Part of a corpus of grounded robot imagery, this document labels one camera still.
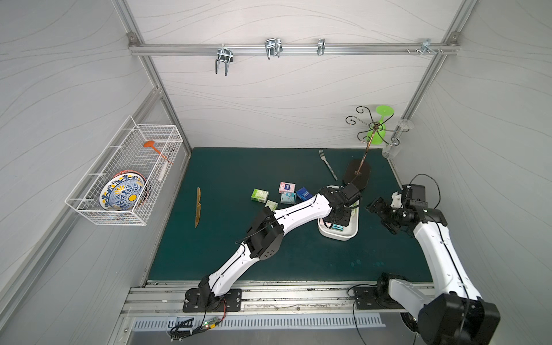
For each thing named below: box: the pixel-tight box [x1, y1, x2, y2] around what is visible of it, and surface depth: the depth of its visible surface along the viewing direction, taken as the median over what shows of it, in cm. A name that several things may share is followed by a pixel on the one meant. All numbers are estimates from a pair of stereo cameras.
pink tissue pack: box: [278, 181, 297, 194], surface depth 103 cm
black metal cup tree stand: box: [343, 106, 410, 191], surface depth 95 cm
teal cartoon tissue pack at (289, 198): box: [280, 191, 297, 205], surface depth 100 cm
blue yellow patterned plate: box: [99, 170, 148, 211], surface depth 62 cm
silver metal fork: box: [318, 148, 338, 182], surface depth 121 cm
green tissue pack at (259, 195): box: [250, 188, 269, 204], surface depth 101 cm
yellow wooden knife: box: [194, 186, 202, 228], surface depth 99 cm
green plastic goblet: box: [367, 104, 395, 146], surface depth 90 cm
